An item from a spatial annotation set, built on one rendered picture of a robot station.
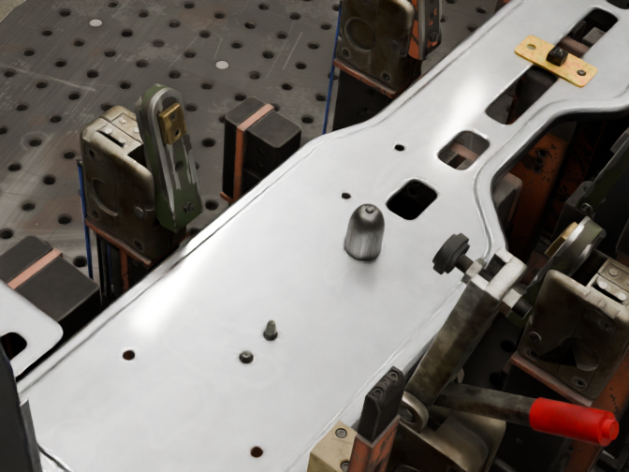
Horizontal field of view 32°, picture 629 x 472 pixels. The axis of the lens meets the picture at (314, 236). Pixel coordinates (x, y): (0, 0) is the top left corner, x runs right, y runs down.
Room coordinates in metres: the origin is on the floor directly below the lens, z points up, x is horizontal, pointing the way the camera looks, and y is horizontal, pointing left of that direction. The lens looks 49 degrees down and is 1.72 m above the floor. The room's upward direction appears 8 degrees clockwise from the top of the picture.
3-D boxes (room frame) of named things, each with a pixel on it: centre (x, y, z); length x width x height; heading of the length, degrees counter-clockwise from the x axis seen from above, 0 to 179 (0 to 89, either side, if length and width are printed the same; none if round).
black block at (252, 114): (0.78, 0.07, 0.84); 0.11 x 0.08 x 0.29; 58
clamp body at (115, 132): (0.68, 0.17, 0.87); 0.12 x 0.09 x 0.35; 58
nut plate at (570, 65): (0.92, -0.22, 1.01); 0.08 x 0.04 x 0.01; 58
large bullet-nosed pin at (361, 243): (0.63, -0.04, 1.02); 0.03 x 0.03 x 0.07
